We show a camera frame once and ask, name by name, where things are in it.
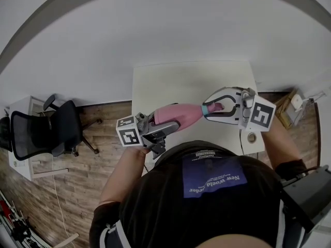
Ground person's right forearm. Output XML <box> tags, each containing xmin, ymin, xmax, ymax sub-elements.
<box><xmin>261</xmin><ymin>116</ymin><xmax>300</xmax><ymax>169</ymax></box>

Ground cluttered equipment rack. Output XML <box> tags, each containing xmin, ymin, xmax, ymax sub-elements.
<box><xmin>0</xmin><ymin>190</ymin><xmax>39</xmax><ymax>248</ymax></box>

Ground white wall socket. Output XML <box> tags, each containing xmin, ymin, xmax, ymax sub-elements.
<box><xmin>307</xmin><ymin>90</ymin><xmax>326</xmax><ymax>105</ymax></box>

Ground grey device box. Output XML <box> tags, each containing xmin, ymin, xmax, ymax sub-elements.
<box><xmin>284</xmin><ymin>97</ymin><xmax>311</xmax><ymax>129</ymax></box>

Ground person's black t-shirt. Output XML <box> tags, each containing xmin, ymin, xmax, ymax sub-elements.
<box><xmin>89</xmin><ymin>140</ymin><xmax>308</xmax><ymax>248</ymax></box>

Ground person's left forearm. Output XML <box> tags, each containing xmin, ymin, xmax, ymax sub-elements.
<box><xmin>99</xmin><ymin>146</ymin><xmax>151</xmax><ymax>205</ymax></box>

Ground pink spray bottle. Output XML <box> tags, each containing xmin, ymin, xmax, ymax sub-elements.
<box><xmin>151</xmin><ymin>102</ymin><xmax>204</xmax><ymax>133</ymax></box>

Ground black office chair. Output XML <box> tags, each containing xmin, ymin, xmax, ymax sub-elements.
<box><xmin>0</xmin><ymin>94</ymin><xmax>104</xmax><ymax>161</ymax></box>

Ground small white device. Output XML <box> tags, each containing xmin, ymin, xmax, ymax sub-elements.
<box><xmin>291</xmin><ymin>94</ymin><xmax>305</xmax><ymax>111</ymax></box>

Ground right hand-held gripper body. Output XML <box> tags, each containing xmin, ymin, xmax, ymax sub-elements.
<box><xmin>234</xmin><ymin>86</ymin><xmax>277</xmax><ymax>133</ymax></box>

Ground white desk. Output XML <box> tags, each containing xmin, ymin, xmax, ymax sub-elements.
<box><xmin>7</xmin><ymin>96</ymin><xmax>70</xmax><ymax>182</ymax></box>

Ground black worn equipment box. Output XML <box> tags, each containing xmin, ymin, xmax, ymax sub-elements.
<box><xmin>280</xmin><ymin>165</ymin><xmax>331</xmax><ymax>234</ymax></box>

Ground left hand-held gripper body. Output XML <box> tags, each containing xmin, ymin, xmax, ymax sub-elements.
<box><xmin>115</xmin><ymin>112</ymin><xmax>167</xmax><ymax>161</ymax></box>

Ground white table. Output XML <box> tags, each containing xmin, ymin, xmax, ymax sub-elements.
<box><xmin>131</xmin><ymin>60</ymin><xmax>266</xmax><ymax>177</ymax></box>

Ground pale floor cable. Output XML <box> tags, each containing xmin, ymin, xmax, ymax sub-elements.
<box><xmin>51</xmin><ymin>156</ymin><xmax>68</xmax><ymax>242</ymax></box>

